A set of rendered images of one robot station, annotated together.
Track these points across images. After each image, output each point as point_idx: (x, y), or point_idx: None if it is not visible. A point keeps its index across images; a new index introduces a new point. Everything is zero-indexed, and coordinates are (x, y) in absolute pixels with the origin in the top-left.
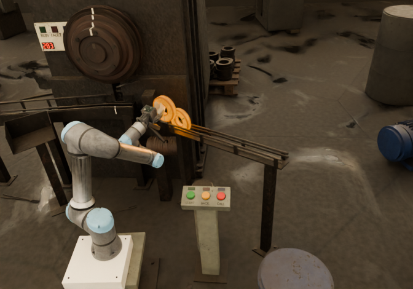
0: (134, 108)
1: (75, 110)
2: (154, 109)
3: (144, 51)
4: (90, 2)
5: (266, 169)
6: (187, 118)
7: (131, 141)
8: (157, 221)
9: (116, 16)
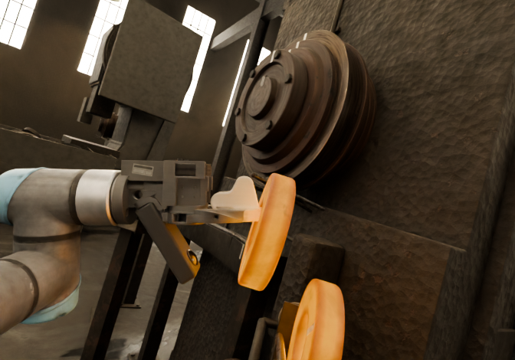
0: (275, 270)
1: (206, 225)
2: (195, 162)
3: (369, 154)
4: None
5: None
6: (327, 339)
7: (17, 191)
8: None
9: (333, 38)
